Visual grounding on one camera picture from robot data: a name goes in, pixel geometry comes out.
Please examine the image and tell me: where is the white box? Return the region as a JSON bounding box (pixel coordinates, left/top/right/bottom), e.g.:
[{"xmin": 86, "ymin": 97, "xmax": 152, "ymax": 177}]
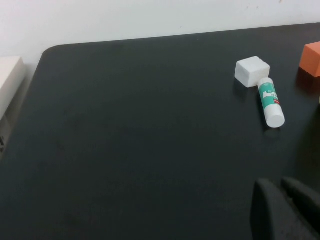
[{"xmin": 0, "ymin": 55, "xmax": 26, "ymax": 156}]

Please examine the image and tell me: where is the white foam cube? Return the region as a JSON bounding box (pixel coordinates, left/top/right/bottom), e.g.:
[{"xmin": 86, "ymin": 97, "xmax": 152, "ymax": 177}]
[{"xmin": 234, "ymin": 55, "xmax": 271, "ymax": 89}]

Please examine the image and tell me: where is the white green glue stick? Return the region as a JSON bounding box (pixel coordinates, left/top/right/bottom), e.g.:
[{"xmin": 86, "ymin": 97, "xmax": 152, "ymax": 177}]
[{"xmin": 257, "ymin": 77, "xmax": 286, "ymax": 129}]

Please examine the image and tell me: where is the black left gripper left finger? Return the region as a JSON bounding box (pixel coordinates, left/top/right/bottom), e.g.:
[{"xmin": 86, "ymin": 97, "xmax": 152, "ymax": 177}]
[{"xmin": 249, "ymin": 178, "xmax": 320, "ymax": 240}]

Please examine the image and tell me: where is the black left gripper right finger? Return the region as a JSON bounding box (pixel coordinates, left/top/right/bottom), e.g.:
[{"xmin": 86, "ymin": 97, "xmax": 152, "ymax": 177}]
[{"xmin": 281, "ymin": 176, "xmax": 320, "ymax": 236}]

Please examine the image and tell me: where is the orange foam cube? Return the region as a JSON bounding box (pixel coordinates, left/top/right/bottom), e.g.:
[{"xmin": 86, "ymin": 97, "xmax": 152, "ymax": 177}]
[{"xmin": 298, "ymin": 41, "xmax": 320, "ymax": 78}]

